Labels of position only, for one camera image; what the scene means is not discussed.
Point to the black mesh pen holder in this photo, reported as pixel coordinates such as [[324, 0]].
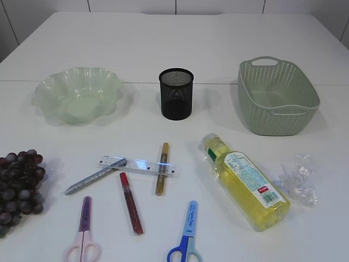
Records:
[[176, 89]]

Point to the dark purple grape bunch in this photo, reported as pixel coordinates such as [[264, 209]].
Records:
[[21, 175]]

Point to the pink purple capped scissors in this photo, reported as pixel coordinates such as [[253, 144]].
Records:
[[83, 241]]

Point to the silver glitter pen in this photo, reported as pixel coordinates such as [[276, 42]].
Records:
[[89, 180]]

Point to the green plastic woven basket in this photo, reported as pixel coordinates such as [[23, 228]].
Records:
[[275, 96]]

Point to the red glitter pen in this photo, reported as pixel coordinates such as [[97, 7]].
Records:
[[131, 206]]

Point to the blue capped scissors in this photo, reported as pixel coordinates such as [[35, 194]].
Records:
[[187, 244]]

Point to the green wavy glass plate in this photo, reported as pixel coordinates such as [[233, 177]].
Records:
[[78, 95]]

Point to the clear plastic sheet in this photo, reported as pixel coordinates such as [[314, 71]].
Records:
[[296, 180]]

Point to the clear plastic ruler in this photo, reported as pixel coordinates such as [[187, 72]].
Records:
[[137, 165]]

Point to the gold glitter pen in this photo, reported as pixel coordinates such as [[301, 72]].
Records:
[[162, 168]]

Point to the yellow tea plastic bottle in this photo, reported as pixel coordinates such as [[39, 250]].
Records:
[[256, 196]]

